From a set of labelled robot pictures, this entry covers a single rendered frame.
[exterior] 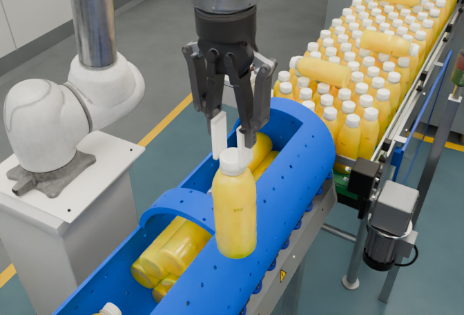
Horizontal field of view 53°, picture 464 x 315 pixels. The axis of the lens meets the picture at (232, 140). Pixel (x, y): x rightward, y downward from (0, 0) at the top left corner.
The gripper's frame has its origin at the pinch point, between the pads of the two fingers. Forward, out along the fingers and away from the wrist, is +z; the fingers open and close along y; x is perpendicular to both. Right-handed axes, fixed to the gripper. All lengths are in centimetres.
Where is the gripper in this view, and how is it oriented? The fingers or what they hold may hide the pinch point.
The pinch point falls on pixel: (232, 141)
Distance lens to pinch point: 67.5
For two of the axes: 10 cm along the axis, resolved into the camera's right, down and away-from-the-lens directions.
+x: 5.4, -5.1, 6.7
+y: 8.4, 2.9, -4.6
